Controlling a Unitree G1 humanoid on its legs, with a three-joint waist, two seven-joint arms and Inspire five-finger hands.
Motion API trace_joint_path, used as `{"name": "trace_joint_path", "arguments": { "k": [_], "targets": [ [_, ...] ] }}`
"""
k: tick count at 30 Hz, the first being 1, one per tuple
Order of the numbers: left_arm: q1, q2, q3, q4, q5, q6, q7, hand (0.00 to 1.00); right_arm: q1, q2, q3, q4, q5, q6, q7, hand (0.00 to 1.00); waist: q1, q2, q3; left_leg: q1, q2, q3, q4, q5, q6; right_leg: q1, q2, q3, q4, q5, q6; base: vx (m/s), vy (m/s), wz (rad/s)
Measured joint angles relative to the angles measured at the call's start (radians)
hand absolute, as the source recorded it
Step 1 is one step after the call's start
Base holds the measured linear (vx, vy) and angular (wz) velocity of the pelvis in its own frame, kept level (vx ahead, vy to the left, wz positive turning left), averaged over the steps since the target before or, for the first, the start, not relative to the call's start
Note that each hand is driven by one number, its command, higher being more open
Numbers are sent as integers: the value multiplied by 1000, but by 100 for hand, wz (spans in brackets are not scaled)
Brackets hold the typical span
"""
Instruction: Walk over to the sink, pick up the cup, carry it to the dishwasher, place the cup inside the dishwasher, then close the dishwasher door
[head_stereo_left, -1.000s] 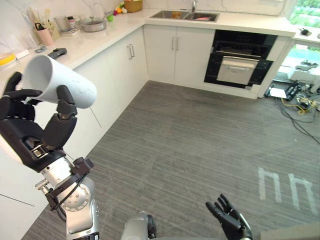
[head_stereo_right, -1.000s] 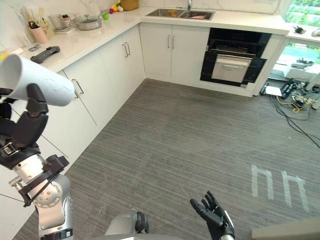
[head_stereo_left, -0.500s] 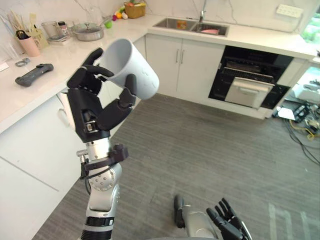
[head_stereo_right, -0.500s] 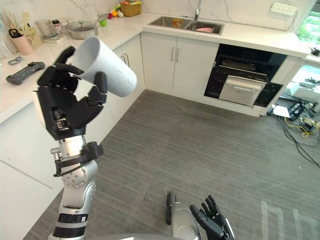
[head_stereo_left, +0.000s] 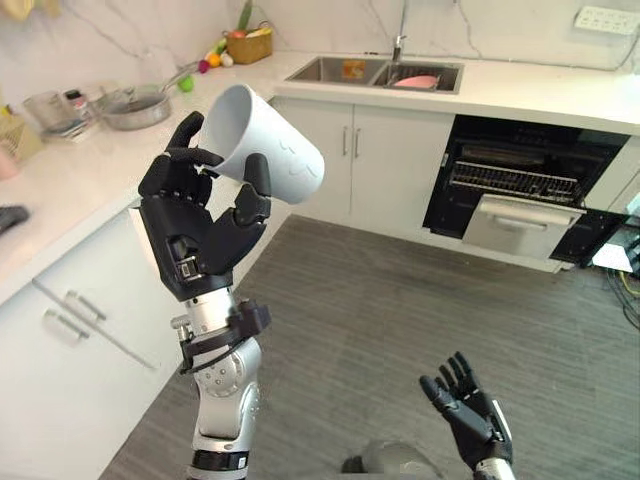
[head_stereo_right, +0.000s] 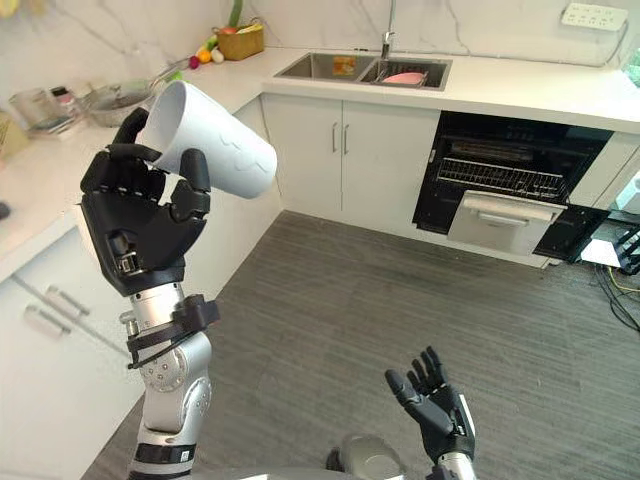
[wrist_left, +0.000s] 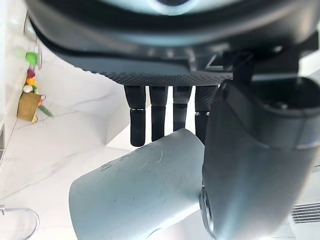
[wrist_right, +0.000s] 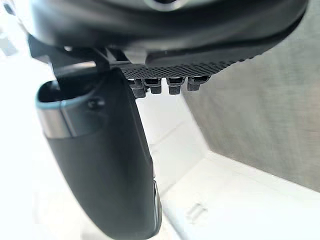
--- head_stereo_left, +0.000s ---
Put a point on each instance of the chrome sink faucet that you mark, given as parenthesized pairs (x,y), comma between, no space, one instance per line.
(400,35)

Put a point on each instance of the white wall power socket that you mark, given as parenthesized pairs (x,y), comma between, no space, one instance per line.
(602,20)

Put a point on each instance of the white garlic toy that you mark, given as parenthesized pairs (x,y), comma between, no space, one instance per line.
(227,59)

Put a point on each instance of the white cabinet drawer front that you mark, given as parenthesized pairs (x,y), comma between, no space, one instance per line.
(95,320)

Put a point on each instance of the magenta toy vegetable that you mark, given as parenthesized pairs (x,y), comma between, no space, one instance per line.
(203,65)

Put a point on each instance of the stainless steel double sink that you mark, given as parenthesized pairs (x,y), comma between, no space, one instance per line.
(375,75)

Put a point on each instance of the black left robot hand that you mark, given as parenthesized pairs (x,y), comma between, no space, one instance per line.
(200,235)

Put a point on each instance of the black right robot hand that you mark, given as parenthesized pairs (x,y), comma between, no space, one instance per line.
(467,407)

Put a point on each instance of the green toy fruit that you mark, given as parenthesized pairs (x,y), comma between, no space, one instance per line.
(186,83)

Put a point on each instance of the orange toy fruit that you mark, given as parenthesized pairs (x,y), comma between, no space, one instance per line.
(214,60)

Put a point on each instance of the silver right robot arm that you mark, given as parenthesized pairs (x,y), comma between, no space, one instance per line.
(495,471)

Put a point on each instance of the silver dishwasher door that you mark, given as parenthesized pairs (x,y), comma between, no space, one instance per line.
(522,222)

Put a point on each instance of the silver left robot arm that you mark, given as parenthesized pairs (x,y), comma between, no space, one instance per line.
(225,380)

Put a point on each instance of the woven yellow basket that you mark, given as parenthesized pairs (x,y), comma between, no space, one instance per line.
(249,46)

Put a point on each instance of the white box on floor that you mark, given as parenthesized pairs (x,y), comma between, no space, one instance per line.
(612,255)

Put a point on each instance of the steel frying pan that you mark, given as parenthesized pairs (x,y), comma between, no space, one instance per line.
(137,107)

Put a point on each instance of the pink plate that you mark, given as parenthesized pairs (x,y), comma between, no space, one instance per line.
(417,82)

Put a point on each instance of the white plastic cup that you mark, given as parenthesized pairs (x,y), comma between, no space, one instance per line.
(262,142)

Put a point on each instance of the built-in black dishwasher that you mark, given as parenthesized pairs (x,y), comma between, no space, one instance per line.
(525,175)

